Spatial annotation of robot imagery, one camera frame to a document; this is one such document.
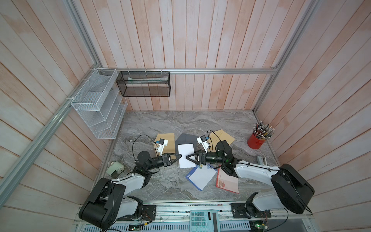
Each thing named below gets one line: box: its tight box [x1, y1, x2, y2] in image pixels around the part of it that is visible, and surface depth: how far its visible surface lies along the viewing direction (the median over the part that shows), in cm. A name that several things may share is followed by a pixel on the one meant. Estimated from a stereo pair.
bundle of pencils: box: [253, 120, 275, 141], surface depth 88 cm
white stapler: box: [256, 155, 268, 167], surface depth 92 cm
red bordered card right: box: [215, 164, 240, 194], surface depth 83 cm
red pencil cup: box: [247, 133, 266, 150], surface depth 94 cm
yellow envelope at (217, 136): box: [208, 129, 236, 153], surface depth 107 cm
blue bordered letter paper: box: [185, 164, 218, 192], surface depth 88 cm
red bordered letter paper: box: [177, 143, 197, 169], surface depth 76 cm
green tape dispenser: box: [105, 161, 125, 179], surface depth 85 cm
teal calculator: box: [189, 209, 221, 232], surface depth 71 cm
